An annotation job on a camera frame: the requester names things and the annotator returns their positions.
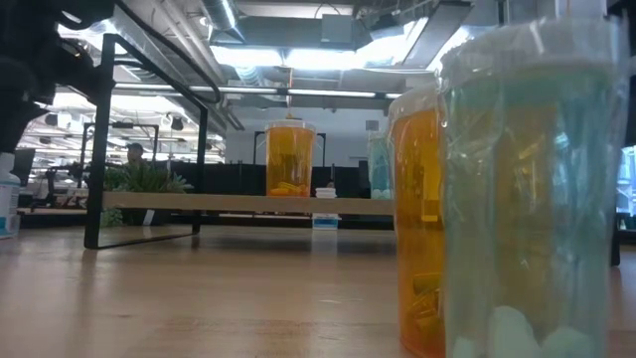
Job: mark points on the green pill bottle white cap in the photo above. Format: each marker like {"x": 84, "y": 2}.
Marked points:
{"x": 380, "y": 169}
{"x": 536, "y": 224}

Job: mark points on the white melatonin bottle blue label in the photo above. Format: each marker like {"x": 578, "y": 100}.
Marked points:
{"x": 326, "y": 193}
{"x": 9, "y": 199}

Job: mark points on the black partition wall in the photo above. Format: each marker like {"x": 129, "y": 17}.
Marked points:
{"x": 238, "y": 179}

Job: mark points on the black aluminium table frame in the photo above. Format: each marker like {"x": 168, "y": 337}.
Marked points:
{"x": 248, "y": 222}

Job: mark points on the orange pill bottle white cap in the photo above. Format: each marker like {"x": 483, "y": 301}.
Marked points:
{"x": 417, "y": 199}
{"x": 290, "y": 164}

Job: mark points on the green potted succulent plant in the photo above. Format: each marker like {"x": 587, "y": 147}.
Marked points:
{"x": 149, "y": 181}

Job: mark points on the black desk monitor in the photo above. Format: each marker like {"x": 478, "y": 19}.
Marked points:
{"x": 24, "y": 159}

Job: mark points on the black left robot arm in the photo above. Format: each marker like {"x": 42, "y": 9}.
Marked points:
{"x": 30, "y": 25}

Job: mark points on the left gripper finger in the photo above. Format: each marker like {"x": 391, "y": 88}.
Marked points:
{"x": 20, "y": 109}

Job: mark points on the black office chair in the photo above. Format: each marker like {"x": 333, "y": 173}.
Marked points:
{"x": 47, "y": 186}

